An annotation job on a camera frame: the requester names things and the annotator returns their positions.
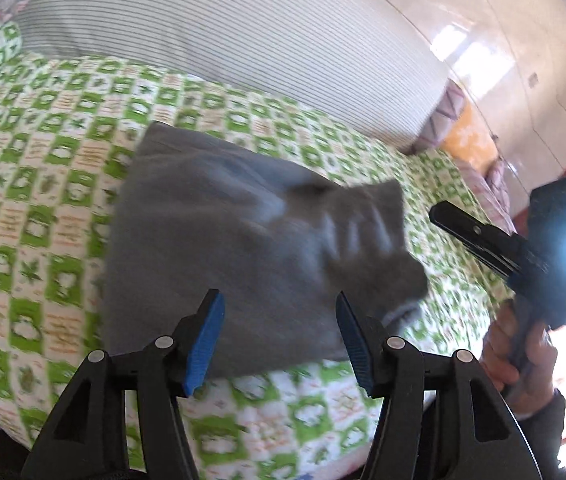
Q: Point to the green printed blanket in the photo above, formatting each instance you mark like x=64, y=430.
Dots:
x=38, y=185

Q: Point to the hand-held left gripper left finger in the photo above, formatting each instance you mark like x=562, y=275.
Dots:
x=205, y=340

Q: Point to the person's right hand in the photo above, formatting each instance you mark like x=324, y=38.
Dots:
x=498, y=355

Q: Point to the orange cloth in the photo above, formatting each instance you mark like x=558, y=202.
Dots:
x=470, y=140

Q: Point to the white striped pillow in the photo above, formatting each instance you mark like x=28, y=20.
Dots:
x=223, y=25

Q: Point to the grey fleece pants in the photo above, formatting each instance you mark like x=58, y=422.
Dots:
x=223, y=240

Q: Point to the person's right forearm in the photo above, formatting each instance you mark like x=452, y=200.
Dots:
x=543, y=435

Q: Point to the pink patterned cloth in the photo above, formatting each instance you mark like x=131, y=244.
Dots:
x=495, y=190

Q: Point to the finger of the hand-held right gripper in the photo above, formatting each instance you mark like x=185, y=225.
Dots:
x=478, y=237

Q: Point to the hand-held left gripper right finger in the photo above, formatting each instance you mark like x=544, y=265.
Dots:
x=355, y=340

